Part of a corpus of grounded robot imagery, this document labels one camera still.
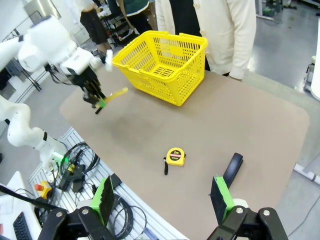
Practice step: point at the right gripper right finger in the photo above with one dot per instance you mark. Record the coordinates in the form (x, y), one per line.
(220, 200)

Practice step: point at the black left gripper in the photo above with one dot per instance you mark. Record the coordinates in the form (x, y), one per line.
(85, 80)

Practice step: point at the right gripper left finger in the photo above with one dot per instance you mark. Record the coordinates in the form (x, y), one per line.
(106, 200)

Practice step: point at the black highlighter with yellow cap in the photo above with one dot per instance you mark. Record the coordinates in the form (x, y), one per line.
(113, 95)

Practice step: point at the yellow tape measure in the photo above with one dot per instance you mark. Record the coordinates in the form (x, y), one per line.
(175, 156)

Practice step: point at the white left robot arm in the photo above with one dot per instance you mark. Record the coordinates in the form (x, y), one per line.
(42, 45)

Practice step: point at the yellow plastic shopping basket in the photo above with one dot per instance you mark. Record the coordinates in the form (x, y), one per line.
(147, 70)

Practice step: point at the person in black skirt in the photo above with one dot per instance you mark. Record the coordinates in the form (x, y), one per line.
(92, 25)

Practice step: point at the person in dark green jacket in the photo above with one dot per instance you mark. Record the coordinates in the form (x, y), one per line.
(136, 10)

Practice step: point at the person in white cardigan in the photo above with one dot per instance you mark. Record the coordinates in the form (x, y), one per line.
(240, 37)

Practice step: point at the small black box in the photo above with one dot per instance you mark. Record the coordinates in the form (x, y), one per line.
(116, 181)

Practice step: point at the black stapler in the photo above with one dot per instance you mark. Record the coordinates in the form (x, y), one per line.
(233, 167)

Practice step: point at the black power adapter yellow label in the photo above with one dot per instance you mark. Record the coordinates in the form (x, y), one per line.
(72, 175)

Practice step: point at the yellow emergency stop button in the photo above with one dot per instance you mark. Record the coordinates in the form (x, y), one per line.
(43, 190)

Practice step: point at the metal rack trolley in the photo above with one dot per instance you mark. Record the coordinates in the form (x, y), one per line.
(120, 27)

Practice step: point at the black flexible rod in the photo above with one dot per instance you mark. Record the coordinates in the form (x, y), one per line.
(25, 198)

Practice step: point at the black keyboard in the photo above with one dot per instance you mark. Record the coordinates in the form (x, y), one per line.
(21, 227)

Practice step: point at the white side desk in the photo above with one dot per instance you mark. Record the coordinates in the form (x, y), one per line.
(10, 207)

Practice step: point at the white cylindrical machine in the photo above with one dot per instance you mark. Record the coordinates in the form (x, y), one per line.
(315, 75)

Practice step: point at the slotted aluminium base plate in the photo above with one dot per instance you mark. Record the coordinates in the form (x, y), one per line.
(150, 212)

